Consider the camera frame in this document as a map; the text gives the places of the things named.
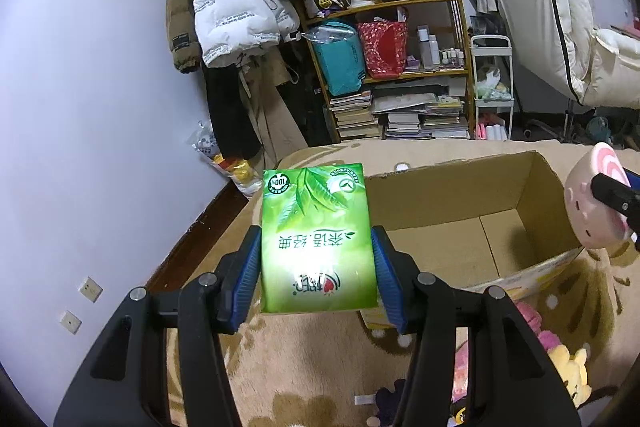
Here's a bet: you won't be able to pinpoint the open cardboard box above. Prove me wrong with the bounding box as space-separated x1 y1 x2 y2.
366 150 582 301

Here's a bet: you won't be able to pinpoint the wall socket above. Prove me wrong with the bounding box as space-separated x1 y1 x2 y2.
78 277 103 303
60 310 82 335

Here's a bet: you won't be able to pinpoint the pink swirl plush toy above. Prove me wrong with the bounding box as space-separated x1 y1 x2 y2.
564 142 634 249

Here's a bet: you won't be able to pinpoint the plastic bag of snacks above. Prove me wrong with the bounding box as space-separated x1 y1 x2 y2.
189 121 262 199

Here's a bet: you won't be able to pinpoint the stack of books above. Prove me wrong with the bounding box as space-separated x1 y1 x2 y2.
329 76 470 141

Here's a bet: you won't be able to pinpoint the wooden bookshelf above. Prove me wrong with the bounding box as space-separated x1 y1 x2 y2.
303 0 473 142

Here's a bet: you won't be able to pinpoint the green tissue pack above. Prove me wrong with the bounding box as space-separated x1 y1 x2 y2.
260 164 378 314

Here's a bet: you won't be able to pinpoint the white metal trolley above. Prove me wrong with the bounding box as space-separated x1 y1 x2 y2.
471 35 515 142

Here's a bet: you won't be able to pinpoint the white puffer jacket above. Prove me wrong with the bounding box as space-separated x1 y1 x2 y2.
193 0 299 68

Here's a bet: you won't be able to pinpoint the red gift bag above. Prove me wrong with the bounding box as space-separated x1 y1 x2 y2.
357 20 408 79

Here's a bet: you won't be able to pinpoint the black trousers hanging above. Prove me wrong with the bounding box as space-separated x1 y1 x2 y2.
203 65 262 160

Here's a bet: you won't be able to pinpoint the dark purple haired plush doll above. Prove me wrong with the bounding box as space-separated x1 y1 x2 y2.
355 378 466 427

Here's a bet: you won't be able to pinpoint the magenta plush toy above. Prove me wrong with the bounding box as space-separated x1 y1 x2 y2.
535 329 561 351

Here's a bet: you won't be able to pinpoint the upper wall socket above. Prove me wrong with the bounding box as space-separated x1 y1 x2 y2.
78 277 103 303

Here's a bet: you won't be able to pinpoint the teal storage bag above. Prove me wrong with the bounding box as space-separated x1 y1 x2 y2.
303 20 366 96

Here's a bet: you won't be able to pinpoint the lower wall socket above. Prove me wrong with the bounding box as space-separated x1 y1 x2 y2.
60 310 82 335

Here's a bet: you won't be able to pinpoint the yellow plush toy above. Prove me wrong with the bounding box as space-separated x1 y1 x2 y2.
547 345 592 407

